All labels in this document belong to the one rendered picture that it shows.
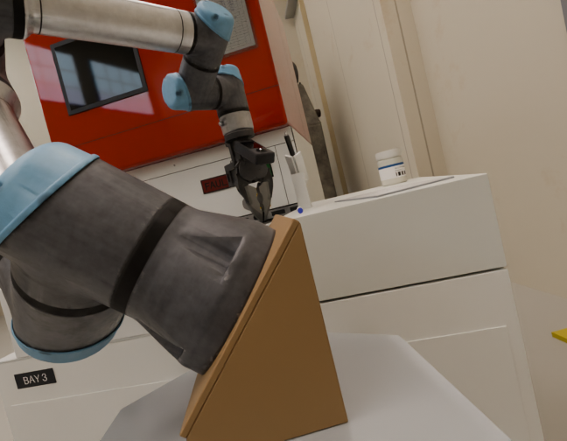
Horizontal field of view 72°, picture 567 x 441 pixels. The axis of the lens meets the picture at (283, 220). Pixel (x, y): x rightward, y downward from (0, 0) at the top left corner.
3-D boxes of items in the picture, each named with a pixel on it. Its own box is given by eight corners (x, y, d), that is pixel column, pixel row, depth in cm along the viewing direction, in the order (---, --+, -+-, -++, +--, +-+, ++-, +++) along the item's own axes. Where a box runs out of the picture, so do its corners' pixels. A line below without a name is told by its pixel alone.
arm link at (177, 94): (167, 48, 78) (213, 52, 85) (156, 96, 85) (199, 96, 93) (186, 72, 75) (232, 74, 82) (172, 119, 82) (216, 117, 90)
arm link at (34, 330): (34, 332, 34) (-116, 2, 53) (32, 395, 44) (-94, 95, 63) (159, 284, 42) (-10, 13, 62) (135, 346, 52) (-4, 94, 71)
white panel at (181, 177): (105, 291, 145) (76, 186, 143) (319, 245, 130) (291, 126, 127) (100, 294, 142) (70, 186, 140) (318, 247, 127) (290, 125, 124)
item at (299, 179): (300, 208, 97) (287, 156, 97) (315, 205, 97) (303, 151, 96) (297, 210, 91) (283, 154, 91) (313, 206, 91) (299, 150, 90)
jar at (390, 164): (381, 186, 115) (374, 155, 114) (405, 180, 114) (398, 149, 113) (383, 186, 108) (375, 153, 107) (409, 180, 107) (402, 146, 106)
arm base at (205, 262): (274, 255, 29) (153, 192, 28) (186, 411, 32) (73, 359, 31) (276, 216, 44) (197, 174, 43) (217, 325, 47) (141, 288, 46)
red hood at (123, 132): (164, 185, 209) (135, 73, 206) (311, 145, 194) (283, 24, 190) (60, 186, 135) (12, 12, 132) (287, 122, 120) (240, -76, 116)
